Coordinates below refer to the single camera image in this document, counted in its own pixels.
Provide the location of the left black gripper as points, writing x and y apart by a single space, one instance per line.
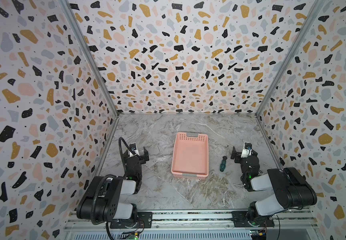
142 158

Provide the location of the green black handled screwdriver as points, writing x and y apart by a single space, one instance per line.
224 160

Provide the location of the pink perforated plastic bin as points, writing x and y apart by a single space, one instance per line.
191 156

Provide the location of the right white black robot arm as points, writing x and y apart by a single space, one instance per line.
290 189

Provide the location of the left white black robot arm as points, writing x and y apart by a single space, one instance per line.
101 201

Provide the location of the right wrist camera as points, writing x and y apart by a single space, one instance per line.
247 150

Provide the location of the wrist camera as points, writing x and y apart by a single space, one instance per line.
247 150
134 148

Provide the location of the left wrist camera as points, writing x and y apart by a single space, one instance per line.
134 148

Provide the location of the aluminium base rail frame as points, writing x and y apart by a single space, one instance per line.
198 225

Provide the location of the left aluminium corner post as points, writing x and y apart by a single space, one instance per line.
65 6

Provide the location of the aluminium corner post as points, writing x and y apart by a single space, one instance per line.
65 6
312 15

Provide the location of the right aluminium corner post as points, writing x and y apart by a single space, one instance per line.
312 15

